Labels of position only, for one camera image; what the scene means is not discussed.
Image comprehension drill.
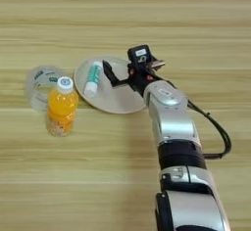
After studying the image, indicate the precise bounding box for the orange juice bottle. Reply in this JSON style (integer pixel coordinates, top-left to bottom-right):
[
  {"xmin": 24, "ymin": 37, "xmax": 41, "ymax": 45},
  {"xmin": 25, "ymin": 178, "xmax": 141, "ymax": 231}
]
[{"xmin": 45, "ymin": 75, "xmax": 79, "ymax": 137}]

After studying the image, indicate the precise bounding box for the beige round plate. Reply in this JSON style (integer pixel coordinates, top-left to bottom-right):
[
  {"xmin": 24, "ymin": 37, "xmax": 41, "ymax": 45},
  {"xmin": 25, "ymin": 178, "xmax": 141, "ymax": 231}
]
[{"xmin": 74, "ymin": 56, "xmax": 147, "ymax": 115}]

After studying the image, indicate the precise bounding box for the clear plastic cup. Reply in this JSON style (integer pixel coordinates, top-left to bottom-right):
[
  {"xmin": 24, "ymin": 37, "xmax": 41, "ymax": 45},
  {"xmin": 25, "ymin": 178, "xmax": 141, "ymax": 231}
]
[{"xmin": 25, "ymin": 65, "xmax": 69, "ymax": 113}]

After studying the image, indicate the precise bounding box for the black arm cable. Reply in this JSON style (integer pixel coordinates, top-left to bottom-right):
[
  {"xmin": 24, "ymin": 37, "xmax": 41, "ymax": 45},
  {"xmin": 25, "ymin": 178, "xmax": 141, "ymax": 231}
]
[{"xmin": 186, "ymin": 99, "xmax": 232, "ymax": 161}]

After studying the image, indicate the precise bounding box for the white green tube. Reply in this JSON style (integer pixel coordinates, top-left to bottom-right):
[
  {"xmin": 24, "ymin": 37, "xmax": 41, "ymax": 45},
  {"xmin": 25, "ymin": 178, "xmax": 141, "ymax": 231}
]
[{"xmin": 83, "ymin": 60, "xmax": 104, "ymax": 98}]

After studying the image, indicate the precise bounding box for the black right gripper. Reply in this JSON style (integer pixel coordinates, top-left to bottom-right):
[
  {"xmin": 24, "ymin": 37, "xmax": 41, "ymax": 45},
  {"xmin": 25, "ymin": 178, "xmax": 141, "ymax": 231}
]
[{"xmin": 102, "ymin": 58, "xmax": 167, "ymax": 96}]

